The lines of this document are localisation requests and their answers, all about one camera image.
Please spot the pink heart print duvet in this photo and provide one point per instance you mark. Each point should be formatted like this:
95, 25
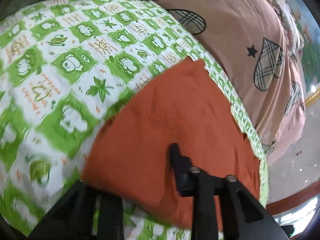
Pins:
248, 40

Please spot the orange knit sweater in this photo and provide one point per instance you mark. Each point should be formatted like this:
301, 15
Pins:
183, 105

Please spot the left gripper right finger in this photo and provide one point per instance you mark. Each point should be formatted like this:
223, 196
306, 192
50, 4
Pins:
243, 217

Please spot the green white patterned blanket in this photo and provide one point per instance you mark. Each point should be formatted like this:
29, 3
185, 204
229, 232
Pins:
68, 65

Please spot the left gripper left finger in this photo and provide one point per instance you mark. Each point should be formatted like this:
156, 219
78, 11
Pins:
82, 212

